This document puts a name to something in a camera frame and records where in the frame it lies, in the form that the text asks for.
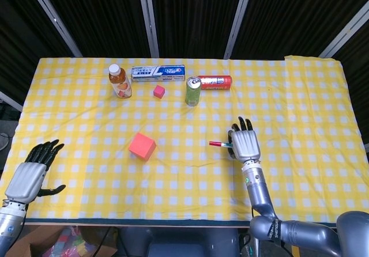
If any yellow white checkered tablecloth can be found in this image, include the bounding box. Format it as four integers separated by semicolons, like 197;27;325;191
0;54;369;222

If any bag of colourful blocks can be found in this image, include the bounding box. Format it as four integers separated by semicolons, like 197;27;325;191
43;226;97;257

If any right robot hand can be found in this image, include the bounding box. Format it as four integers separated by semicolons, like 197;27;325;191
227;116;262;164

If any black printed arm strap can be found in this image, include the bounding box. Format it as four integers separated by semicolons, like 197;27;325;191
266;216;282;248

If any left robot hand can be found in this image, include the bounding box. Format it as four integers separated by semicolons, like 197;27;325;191
4;139;67;205

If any green drink can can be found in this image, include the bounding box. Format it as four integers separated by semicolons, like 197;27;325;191
184;76;202;107

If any brown cardboard box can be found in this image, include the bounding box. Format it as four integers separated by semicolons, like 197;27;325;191
5;225;119;257

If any white metal frame post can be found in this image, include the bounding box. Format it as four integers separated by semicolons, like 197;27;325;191
24;0;84;58
224;0;256;59
0;91;24;112
319;0;369;58
137;0;160;58

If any blue white toothpaste box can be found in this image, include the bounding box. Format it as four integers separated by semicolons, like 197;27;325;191
131;65;186;83

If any tea bottle with white cap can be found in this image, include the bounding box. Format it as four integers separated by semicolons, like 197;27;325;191
108;63;133;99

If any orange soda can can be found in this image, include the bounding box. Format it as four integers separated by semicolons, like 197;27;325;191
197;75;233;90

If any large pink cube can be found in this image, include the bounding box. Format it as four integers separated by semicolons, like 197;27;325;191
128;133;157;162

